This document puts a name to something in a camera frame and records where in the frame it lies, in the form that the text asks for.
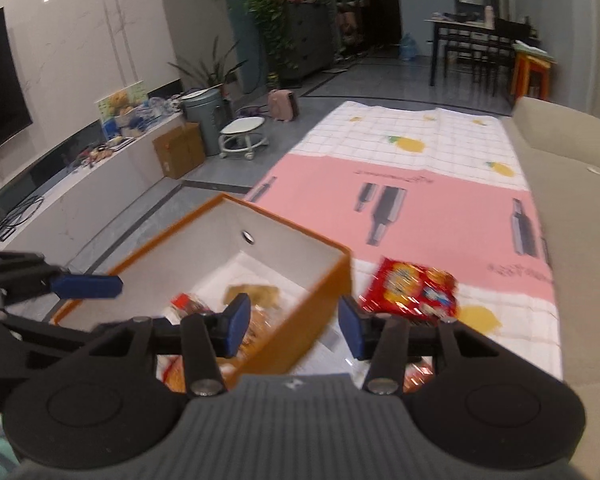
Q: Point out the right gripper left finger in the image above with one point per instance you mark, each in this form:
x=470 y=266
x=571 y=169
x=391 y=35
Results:
x=201 y=339

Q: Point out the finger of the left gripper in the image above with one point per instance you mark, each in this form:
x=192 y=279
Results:
x=18 y=334
x=86 y=286

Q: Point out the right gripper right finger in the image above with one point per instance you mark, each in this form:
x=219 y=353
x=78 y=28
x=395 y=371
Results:
x=388 y=343

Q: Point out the red noodle snack bag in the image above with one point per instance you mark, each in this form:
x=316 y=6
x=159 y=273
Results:
x=421 y=294

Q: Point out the peanut vacuum pack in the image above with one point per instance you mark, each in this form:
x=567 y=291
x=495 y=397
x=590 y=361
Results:
x=265 y=311

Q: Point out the white tv cabinet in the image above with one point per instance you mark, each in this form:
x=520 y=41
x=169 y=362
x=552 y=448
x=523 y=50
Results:
x=78 y=207

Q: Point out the orange cardboard box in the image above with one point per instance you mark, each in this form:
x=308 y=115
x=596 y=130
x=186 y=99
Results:
x=227 y=242

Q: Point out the patterned tablecloth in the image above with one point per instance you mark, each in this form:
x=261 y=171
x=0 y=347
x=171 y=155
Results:
x=437 y=188

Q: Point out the brown cardboard carton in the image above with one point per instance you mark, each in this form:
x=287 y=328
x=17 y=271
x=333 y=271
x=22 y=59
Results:
x=180 y=150

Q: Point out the white rolling stool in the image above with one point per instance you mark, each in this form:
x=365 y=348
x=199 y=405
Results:
x=243 y=136

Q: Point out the grey trash bin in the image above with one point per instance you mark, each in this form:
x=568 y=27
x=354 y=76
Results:
x=208 y=109

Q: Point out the pink backpack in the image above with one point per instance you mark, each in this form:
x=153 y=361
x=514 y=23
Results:
x=282 y=105

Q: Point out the beige sofa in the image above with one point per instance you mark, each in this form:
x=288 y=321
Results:
x=559 y=151

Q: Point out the potted spider plant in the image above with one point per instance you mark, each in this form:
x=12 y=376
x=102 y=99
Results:
x=219 y=74

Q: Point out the orange stool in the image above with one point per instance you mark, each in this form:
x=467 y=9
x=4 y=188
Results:
x=531 y=72

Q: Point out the black dining table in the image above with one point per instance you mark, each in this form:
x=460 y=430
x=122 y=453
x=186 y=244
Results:
x=487 y=48

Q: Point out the dark drawer cabinet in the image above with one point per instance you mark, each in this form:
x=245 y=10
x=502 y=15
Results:
x=310 y=30

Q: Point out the tall green houseplant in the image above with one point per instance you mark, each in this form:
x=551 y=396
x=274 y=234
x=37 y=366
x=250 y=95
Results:
x=271 y=18

